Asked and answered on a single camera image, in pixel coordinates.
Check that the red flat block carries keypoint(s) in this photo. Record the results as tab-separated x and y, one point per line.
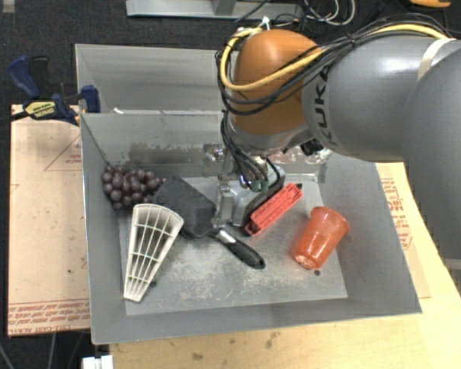
274	210

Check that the black spatula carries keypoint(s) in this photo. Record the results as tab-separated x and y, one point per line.
184	206

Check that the grey metal bin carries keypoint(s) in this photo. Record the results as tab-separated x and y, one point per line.
223	279

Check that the orange plastic cup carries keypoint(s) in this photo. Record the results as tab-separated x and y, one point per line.
319	238

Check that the white fan-shaped plastic grille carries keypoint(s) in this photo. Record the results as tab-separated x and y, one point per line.
148	244

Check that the dark purple toy grapes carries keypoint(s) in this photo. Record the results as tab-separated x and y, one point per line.
125	187

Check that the brown cardboard board, red print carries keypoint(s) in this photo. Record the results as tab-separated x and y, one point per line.
42	206

